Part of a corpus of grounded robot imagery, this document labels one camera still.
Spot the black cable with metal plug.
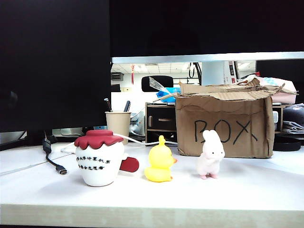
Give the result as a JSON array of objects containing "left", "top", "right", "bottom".
[{"left": 42, "top": 130, "right": 68, "bottom": 177}]

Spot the dark grey fabric item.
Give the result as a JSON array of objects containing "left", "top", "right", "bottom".
[{"left": 282, "top": 103, "right": 304, "bottom": 124}]

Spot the silver monitor stand base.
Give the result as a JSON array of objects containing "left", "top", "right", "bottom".
[
  {"left": 0, "top": 130, "right": 30, "bottom": 152},
  {"left": 51, "top": 127, "right": 84, "bottom": 137}
]

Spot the thick white cable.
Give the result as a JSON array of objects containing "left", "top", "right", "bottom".
[{"left": 60, "top": 133, "right": 179, "bottom": 154}]

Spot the white jar doll red lid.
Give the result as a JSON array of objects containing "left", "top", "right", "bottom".
[{"left": 74, "top": 129, "right": 140, "bottom": 187}]

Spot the blue plastic bag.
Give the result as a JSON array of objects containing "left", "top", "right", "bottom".
[{"left": 156, "top": 87, "right": 182, "bottom": 103}]

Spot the clear plastic wrap piece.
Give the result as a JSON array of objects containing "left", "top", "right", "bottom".
[{"left": 148, "top": 76, "right": 167, "bottom": 92}]

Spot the pink tissue pack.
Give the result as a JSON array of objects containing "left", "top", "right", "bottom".
[{"left": 237, "top": 75, "right": 299, "bottom": 104}]

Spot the black office chair headrest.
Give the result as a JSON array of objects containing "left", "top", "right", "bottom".
[{"left": 141, "top": 76, "right": 174, "bottom": 93}]

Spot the thin white cable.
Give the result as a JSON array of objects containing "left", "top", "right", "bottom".
[{"left": 0, "top": 158, "right": 72, "bottom": 176}]

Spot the black monitor with silver bezel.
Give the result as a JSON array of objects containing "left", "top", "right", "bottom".
[{"left": 109, "top": 0, "right": 304, "bottom": 65}]

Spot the silver tipped pen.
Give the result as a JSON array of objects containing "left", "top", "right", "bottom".
[{"left": 103, "top": 97, "right": 113, "bottom": 113}]

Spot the large black computer monitor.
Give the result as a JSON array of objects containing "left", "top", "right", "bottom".
[{"left": 0, "top": 0, "right": 112, "bottom": 133}]

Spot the black round flat object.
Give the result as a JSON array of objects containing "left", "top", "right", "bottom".
[{"left": 273, "top": 134, "right": 302, "bottom": 152}]

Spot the black wooden desk organizer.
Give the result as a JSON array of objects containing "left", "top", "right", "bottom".
[{"left": 144, "top": 102, "right": 293, "bottom": 143}]

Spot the yellow rubber duck doll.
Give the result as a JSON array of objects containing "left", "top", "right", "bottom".
[{"left": 144, "top": 135, "right": 178, "bottom": 183}]

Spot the cardboard box marked BOX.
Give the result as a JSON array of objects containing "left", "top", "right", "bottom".
[{"left": 174, "top": 77, "right": 285, "bottom": 159}]

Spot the white desk gadget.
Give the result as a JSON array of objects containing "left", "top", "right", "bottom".
[{"left": 129, "top": 112, "right": 146, "bottom": 137}]

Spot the beige paper cup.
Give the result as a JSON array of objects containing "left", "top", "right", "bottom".
[{"left": 105, "top": 111, "right": 132, "bottom": 145}]

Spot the pink plush rabbit doll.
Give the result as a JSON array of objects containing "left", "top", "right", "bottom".
[{"left": 196, "top": 130, "right": 226, "bottom": 180}]

